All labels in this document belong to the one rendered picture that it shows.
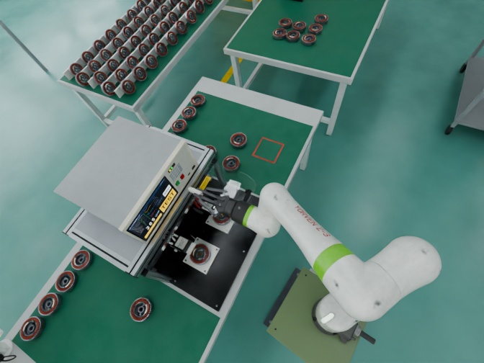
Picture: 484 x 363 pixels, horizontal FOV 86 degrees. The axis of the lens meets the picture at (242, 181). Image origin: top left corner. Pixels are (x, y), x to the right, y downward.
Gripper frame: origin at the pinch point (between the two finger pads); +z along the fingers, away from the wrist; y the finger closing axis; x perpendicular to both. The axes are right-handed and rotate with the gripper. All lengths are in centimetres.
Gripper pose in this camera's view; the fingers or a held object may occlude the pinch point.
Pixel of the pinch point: (195, 191)
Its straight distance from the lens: 115.9
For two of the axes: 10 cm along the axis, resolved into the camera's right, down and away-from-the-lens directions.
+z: -8.8, -3.6, 3.1
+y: 4.6, -8.2, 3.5
